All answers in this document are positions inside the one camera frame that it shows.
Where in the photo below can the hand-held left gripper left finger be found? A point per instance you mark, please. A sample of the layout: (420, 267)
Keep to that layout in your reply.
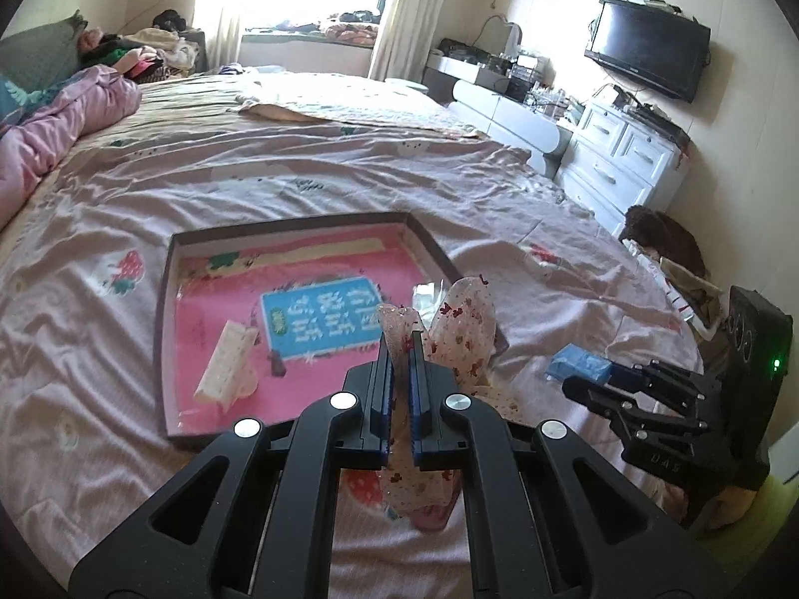
(381, 396)

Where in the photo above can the blue packet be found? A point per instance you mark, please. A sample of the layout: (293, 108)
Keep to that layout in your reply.
(574, 362)

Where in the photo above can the white dresser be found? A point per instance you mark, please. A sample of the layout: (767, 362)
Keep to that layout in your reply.
(615, 156)

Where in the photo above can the beige folded blanket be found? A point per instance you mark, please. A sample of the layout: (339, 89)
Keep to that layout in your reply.
(349, 103)

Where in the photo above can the black television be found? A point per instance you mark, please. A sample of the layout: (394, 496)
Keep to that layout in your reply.
(649, 50)

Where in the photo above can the white patterned hair bow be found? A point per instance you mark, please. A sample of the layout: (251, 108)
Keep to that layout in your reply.
(462, 324)

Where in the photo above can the grey green pillow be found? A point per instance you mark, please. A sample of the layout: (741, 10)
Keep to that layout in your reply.
(37, 50)

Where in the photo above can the brown furry toy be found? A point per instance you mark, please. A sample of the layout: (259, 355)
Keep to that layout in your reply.
(661, 234)

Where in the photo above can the white hair claw clip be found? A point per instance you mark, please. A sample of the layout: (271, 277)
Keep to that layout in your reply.
(228, 362)

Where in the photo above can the pink quilt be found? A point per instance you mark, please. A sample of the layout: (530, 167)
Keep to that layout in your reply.
(68, 118)

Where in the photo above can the teal patterned blanket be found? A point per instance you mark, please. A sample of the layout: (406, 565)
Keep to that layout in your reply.
(15, 100)

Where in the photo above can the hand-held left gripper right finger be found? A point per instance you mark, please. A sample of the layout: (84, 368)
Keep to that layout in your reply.
(417, 405)

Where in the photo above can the cream curtain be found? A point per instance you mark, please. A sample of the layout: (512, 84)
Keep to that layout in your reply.
(406, 12)

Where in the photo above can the clothes on window sill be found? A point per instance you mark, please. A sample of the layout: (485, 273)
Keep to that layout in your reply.
(349, 28)

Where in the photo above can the pile of clothes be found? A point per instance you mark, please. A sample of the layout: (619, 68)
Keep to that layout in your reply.
(150, 50)

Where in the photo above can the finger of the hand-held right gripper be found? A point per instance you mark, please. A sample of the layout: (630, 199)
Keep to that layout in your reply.
(599, 396)
(661, 377)

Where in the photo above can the grey tray with pink liner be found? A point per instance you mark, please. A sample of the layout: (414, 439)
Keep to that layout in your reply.
(206, 324)

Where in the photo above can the black set-top box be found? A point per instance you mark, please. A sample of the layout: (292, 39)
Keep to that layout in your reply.
(658, 118)

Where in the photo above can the cluttered white desk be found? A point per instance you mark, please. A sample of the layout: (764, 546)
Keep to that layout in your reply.
(487, 65)

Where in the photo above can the clear plastic packet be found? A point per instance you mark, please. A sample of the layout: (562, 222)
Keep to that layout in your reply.
(429, 298)

